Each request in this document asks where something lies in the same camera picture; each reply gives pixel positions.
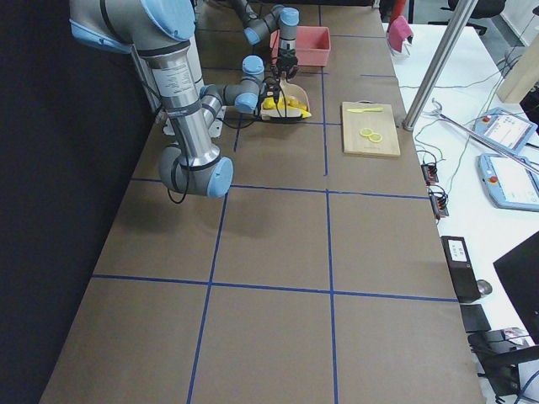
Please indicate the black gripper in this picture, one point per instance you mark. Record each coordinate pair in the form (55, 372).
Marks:
(272, 82)
(286, 56)

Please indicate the beige plastic dustpan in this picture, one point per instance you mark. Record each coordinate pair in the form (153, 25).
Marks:
(292, 90)

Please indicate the tan toy ginger root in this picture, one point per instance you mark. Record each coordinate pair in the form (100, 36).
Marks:
(295, 103)

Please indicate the beige hand brush black bristles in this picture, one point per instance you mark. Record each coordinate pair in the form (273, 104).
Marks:
(276, 116)

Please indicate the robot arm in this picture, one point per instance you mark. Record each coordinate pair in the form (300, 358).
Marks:
(283, 19)
(160, 33)

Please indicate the pink plastic bin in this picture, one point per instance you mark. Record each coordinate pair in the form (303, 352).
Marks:
(313, 46)

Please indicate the yellow plastic toy knife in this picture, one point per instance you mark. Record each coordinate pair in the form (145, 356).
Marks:
(365, 110)

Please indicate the wooden cutting board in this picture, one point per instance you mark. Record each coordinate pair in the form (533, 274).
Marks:
(381, 122)

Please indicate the lemon slice far from knife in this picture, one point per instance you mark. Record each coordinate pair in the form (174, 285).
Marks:
(374, 137)

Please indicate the magenta cloth on stand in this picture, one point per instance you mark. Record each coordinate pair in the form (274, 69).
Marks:
(400, 36)

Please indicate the red black connector hub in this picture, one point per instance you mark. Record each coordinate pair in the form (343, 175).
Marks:
(429, 171)

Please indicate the far blue teach pendant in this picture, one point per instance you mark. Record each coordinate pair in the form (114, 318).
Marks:
(510, 131)

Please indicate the blue teach pendant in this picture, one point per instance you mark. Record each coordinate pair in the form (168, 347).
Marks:
(510, 131)
(509, 185)

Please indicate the black box white label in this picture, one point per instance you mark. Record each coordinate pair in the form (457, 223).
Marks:
(460, 269)

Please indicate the near blue teach pendant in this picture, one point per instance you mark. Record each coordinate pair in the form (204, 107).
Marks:
(509, 185)

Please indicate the black monitor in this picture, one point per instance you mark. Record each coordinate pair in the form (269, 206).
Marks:
(517, 271)

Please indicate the aluminium frame post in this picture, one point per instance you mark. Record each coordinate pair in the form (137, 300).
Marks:
(457, 23)

